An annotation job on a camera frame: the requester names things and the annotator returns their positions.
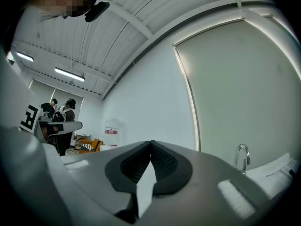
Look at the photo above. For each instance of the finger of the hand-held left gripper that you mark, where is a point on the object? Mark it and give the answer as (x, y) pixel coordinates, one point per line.
(70, 125)

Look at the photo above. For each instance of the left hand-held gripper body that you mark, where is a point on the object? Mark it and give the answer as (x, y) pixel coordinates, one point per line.
(30, 118)

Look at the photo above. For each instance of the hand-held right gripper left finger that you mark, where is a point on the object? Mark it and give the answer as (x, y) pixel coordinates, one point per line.
(94, 178)

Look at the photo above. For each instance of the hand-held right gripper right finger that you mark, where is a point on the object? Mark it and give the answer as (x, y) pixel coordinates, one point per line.
(200, 185)

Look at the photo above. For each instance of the white vanity sink cabinet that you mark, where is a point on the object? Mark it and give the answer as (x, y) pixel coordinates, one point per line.
(270, 180)

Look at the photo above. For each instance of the striped cushion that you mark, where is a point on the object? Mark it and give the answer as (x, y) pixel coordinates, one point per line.
(86, 147)

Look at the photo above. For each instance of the orange sofa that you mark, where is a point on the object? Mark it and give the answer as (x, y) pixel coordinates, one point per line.
(94, 146)

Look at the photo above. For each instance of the person's grey t-shirt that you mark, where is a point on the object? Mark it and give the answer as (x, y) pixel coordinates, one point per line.
(14, 91)

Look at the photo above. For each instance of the chrome faucet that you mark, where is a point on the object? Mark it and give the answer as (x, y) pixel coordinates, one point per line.
(242, 156)

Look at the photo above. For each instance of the ceiling tube light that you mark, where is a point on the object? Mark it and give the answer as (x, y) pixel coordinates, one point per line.
(25, 56)
(69, 74)

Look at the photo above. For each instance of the grey roller blind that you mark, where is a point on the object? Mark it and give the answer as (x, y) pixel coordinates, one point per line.
(240, 88)

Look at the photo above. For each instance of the black head-mounted camera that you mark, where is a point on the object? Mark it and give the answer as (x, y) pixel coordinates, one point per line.
(97, 11)

